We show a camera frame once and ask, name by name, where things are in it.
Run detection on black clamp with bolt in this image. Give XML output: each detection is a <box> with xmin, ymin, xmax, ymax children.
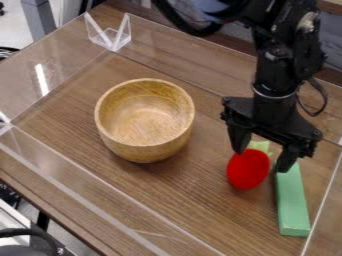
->
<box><xmin>31</xmin><ymin>226</ymin><xmax>79</xmax><ymax>256</ymax></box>

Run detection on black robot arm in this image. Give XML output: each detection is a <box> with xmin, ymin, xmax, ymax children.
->
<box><xmin>151</xmin><ymin>0</ymin><xmax>326</xmax><ymax>173</ymax></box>

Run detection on green rectangular block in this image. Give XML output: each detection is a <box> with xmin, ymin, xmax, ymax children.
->
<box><xmin>276</xmin><ymin>163</ymin><xmax>312</xmax><ymax>237</ymax></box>

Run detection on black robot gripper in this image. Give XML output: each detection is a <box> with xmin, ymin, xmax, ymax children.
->
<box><xmin>221</xmin><ymin>97</ymin><xmax>322</xmax><ymax>173</ymax></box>

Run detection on red plush strawberry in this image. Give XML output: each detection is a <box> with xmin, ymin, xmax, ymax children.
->
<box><xmin>226</xmin><ymin>141</ymin><xmax>271</xmax><ymax>190</ymax></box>

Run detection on light wooden bowl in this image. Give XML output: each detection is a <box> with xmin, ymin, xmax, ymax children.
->
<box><xmin>94</xmin><ymin>78</ymin><xmax>195</xmax><ymax>163</ymax></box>

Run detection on clear acrylic enclosure walls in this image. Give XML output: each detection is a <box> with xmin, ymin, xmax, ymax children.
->
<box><xmin>0</xmin><ymin>18</ymin><xmax>342</xmax><ymax>256</ymax></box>

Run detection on black cable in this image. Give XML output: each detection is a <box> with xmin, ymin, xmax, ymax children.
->
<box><xmin>296</xmin><ymin>77</ymin><xmax>330</xmax><ymax>118</ymax></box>

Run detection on clear acrylic corner bracket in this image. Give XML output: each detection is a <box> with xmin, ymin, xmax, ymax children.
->
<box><xmin>84</xmin><ymin>12</ymin><xmax>133</xmax><ymax>52</ymax></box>

